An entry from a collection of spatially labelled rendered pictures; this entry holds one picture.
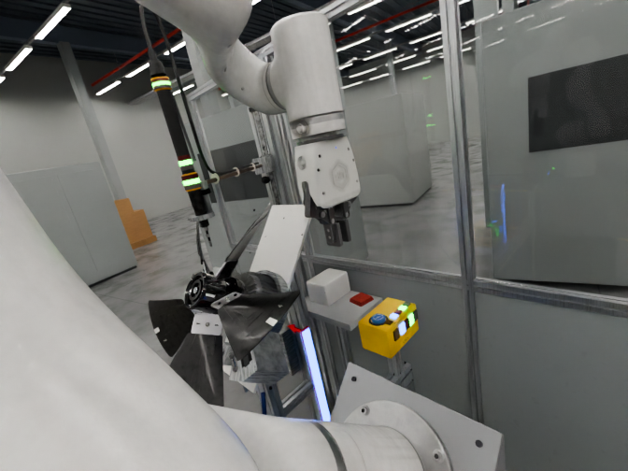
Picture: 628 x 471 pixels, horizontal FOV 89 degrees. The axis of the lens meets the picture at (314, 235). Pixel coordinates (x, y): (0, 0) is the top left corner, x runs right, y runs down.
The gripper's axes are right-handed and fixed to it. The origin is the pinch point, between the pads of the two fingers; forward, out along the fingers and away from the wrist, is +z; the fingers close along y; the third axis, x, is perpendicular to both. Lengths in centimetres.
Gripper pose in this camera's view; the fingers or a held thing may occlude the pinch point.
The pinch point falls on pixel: (337, 232)
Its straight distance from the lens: 53.8
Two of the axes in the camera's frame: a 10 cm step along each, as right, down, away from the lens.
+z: 2.0, 9.4, 2.7
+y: 6.9, -3.3, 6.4
